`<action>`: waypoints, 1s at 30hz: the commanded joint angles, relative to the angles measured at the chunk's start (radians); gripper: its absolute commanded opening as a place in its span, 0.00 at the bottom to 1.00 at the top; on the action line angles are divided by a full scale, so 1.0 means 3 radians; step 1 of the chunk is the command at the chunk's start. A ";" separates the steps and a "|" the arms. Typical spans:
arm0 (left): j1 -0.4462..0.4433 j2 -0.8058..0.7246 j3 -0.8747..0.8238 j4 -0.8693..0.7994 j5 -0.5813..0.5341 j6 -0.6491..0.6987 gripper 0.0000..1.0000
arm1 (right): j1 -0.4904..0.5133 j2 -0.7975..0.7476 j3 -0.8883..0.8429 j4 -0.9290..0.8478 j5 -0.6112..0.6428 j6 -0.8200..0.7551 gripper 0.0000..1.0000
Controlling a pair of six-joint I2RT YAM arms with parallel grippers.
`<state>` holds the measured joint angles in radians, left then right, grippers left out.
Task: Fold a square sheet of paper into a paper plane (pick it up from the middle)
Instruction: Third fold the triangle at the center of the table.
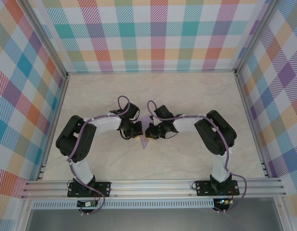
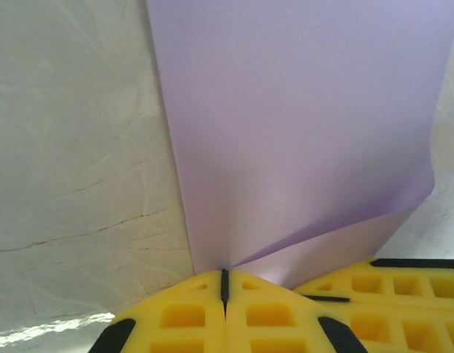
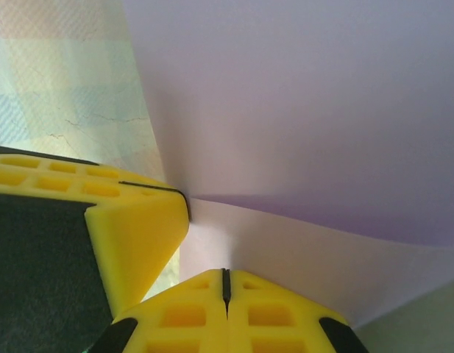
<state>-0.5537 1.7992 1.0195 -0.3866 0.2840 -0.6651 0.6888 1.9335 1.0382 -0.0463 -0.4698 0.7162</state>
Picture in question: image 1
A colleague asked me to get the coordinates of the grey metal panel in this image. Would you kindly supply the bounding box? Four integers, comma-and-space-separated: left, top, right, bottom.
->
25, 208, 284, 231

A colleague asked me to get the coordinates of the thin black right gripper cable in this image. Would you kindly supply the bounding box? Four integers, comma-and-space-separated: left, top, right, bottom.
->
162, 131, 179, 140

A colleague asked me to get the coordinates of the wide aluminium mounting rail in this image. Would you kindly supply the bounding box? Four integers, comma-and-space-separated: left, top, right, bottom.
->
21, 178, 287, 199

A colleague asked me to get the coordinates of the long aluminium table edge rail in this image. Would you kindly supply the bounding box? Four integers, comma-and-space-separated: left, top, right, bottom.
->
66, 69, 238, 75

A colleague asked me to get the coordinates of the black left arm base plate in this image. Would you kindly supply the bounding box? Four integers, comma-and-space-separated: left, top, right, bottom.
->
67, 181, 112, 198

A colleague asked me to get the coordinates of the slotted grey cable duct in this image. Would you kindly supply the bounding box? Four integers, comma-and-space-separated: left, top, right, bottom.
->
32, 198, 215, 209

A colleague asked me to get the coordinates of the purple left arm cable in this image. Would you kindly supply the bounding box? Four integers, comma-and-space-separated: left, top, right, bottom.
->
67, 95, 132, 216

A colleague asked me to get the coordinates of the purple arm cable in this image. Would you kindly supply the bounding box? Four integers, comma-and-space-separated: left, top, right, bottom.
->
67, 95, 132, 216
147, 100, 249, 214

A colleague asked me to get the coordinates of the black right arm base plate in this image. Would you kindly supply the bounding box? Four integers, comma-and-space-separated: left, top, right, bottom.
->
195, 180, 240, 197

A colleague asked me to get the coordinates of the aluminium table side rail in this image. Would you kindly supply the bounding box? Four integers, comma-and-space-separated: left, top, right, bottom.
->
234, 72, 271, 179
37, 73, 70, 180

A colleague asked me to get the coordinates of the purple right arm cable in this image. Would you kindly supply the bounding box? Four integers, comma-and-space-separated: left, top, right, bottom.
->
147, 100, 249, 214

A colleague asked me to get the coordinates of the aluminium frame post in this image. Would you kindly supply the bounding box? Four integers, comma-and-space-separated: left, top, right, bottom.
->
234, 0, 281, 75
22, 0, 69, 79

